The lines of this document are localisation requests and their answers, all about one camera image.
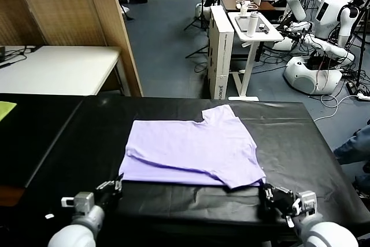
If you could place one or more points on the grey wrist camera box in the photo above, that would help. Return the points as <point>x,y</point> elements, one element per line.
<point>306,202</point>
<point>82,202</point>

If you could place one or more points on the yellow-green cloth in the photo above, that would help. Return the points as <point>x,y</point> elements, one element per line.
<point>5,109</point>

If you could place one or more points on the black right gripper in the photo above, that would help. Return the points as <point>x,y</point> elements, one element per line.
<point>279,206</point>

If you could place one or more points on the white humanoid robot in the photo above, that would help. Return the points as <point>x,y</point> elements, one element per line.
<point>329,12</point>

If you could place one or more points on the white humanoid robot raised arm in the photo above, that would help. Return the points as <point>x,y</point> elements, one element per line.
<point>297,4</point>

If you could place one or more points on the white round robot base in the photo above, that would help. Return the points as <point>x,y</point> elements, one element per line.
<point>202,10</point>

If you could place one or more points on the small black handheld device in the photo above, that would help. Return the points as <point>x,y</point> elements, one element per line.
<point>264,27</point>

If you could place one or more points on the grey tablet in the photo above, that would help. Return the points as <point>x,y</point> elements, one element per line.
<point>241,22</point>

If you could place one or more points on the tall white cardboard box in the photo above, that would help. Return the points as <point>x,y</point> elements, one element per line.
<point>220,56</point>

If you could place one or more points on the white rectangular table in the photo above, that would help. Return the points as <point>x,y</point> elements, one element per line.
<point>63,67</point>

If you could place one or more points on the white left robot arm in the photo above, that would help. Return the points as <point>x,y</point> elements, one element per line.
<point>78,232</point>

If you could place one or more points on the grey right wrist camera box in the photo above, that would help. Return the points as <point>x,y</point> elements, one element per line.
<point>306,202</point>

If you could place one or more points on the lavender t-shirt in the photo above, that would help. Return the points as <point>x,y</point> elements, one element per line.
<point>188,148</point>

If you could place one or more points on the white desktop holder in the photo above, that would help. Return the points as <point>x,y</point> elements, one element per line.
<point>244,8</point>

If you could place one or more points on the tall black tripod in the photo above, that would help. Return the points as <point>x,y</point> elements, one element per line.
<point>362,47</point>

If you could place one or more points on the black monitor floor stand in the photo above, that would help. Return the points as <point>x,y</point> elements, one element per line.
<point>202,27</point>

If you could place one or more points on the white height-adjustable side table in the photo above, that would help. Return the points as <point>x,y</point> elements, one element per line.
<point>248,64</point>

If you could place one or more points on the white drinking bottle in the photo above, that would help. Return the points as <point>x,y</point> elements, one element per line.
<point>252,24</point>

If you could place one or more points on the black box device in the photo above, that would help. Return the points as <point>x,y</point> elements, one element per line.
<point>2,53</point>

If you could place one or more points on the large matte black table cover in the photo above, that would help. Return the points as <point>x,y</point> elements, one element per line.
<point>289,131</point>

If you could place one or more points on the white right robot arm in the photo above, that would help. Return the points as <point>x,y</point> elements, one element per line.
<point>329,235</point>

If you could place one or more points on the glossy black table cover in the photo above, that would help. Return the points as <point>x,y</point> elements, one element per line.
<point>34,143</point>

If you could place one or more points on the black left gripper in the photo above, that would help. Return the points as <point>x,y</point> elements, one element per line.
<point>108,199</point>

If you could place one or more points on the white power strip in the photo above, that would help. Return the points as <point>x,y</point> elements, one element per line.
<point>363,96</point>

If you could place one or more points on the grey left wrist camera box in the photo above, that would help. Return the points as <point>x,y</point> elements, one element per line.
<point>82,202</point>

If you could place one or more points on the white floor stand base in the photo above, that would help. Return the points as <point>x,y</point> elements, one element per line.
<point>127,11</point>

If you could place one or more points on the person in dark jeans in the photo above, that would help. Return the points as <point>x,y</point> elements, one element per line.
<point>352,148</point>

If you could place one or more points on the wooden folding screen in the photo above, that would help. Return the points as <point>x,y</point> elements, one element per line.
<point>72,4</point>

